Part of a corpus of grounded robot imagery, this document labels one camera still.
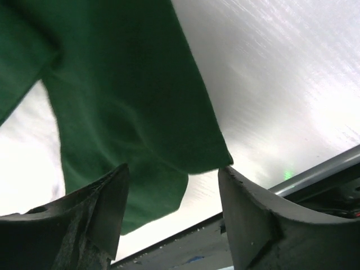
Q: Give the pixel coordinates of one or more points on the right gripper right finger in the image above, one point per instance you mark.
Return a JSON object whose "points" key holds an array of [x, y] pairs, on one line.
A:
{"points": [[266, 231]]}

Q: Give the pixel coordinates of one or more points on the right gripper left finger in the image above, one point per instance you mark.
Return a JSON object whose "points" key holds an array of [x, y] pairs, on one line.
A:
{"points": [[78, 231]]}

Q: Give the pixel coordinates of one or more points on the white and green t shirt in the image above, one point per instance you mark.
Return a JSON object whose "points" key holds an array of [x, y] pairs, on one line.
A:
{"points": [[124, 88]]}

